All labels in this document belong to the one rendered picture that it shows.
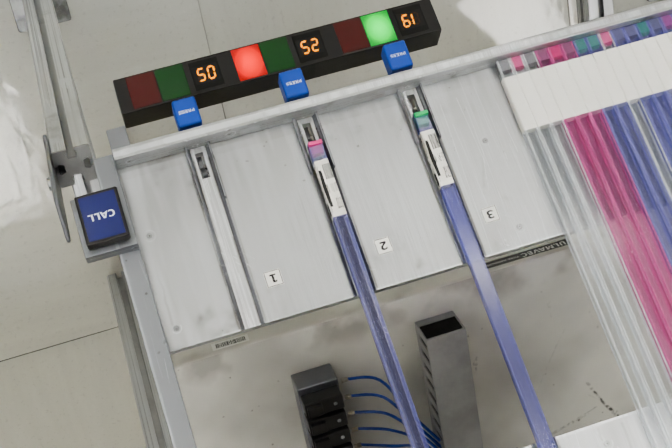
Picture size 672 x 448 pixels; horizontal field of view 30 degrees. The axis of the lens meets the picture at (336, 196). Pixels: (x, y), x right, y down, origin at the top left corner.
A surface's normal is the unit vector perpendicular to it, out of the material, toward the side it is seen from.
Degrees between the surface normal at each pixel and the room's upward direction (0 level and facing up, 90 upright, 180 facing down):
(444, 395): 0
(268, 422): 0
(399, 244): 47
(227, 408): 0
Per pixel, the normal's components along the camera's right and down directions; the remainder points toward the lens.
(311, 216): 0.06, -0.36
